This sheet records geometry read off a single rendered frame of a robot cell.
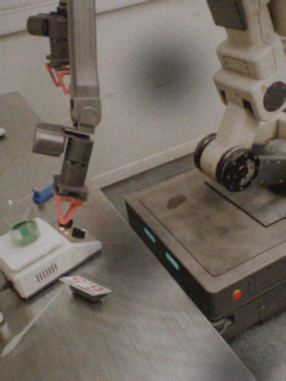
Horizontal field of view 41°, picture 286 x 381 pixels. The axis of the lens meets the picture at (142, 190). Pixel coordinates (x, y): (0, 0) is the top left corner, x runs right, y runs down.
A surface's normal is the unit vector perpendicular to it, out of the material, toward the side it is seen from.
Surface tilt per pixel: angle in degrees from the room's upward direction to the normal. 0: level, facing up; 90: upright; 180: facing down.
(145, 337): 0
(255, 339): 0
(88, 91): 70
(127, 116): 90
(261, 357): 0
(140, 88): 90
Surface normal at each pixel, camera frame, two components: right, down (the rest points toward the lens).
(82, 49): 0.27, 0.18
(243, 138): 0.45, 0.44
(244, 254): -0.14, -0.82
